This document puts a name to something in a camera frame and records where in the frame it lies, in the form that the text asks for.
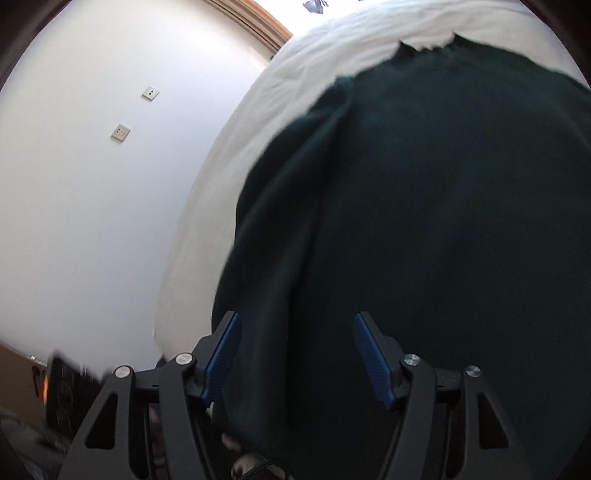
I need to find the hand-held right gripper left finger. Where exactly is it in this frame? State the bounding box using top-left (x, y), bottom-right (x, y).
top-left (55, 311), bottom-right (243, 480)

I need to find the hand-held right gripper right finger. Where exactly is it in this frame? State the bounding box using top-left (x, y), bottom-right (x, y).
top-left (352, 311), bottom-right (539, 480)

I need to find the dark green garment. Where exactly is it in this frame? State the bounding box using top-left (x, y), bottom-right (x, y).
top-left (211, 34), bottom-right (591, 480)

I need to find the white bed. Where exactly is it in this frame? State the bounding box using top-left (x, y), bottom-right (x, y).
top-left (154, 0), bottom-right (568, 365)

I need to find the wooden door frame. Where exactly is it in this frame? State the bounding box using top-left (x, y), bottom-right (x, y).
top-left (203, 0), bottom-right (295, 61)

